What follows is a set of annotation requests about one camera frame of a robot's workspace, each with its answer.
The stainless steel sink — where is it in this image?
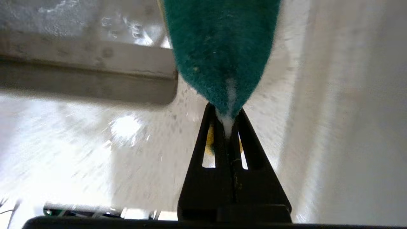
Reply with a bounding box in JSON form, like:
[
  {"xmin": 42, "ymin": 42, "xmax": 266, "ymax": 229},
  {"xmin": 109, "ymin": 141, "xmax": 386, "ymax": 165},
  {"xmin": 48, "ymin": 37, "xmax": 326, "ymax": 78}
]
[{"xmin": 0, "ymin": 0, "xmax": 179, "ymax": 106}]

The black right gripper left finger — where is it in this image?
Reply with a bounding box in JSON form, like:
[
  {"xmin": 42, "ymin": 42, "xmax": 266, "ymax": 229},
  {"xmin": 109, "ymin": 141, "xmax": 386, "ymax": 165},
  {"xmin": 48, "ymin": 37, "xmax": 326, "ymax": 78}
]
[{"xmin": 177, "ymin": 102, "xmax": 235, "ymax": 221}]

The green yellow sponge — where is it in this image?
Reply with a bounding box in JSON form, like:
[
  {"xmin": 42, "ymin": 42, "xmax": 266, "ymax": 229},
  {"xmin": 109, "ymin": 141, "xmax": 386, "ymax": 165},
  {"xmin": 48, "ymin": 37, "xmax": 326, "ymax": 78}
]
[{"xmin": 158, "ymin": 0, "xmax": 282, "ymax": 157}]

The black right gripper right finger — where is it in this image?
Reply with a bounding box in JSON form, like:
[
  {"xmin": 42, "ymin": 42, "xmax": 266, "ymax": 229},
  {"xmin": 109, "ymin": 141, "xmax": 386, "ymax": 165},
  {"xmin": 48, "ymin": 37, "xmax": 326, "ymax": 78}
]
[{"xmin": 230, "ymin": 108, "xmax": 292, "ymax": 223}]

